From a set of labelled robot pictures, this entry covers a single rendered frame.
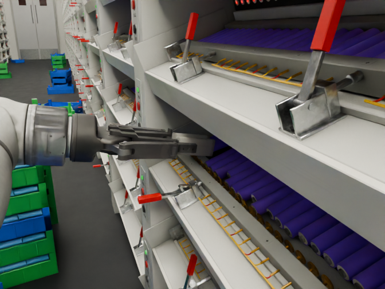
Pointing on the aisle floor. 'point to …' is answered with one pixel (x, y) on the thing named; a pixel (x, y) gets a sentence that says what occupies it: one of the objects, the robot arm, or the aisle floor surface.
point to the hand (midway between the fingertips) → (192, 144)
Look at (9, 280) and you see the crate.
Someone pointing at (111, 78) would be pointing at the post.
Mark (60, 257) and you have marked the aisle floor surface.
